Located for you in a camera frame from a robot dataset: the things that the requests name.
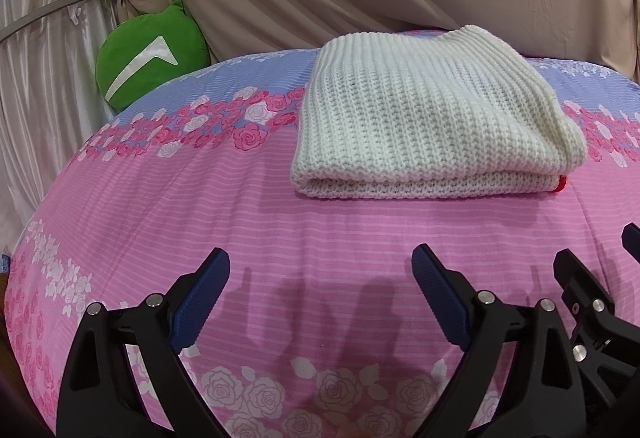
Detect grey curved pole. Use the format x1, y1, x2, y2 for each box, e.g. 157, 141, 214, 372
0, 0, 111, 43

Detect green cushion white mark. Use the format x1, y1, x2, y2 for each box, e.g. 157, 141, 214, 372
96, 0, 206, 112

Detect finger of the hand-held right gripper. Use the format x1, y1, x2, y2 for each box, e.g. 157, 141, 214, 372
552, 251, 640, 434
620, 223, 640, 265

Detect silver satin curtain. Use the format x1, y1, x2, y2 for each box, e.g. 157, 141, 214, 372
0, 0, 127, 264

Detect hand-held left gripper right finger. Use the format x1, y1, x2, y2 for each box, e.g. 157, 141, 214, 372
411, 243, 597, 438

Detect pink blue floral bed sheet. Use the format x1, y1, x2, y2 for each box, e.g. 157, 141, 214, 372
0, 29, 640, 438

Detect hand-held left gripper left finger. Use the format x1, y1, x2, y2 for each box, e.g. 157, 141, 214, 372
56, 247, 232, 438

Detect white knit sweater red stripes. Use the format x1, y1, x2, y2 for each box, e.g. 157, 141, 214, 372
290, 24, 587, 200

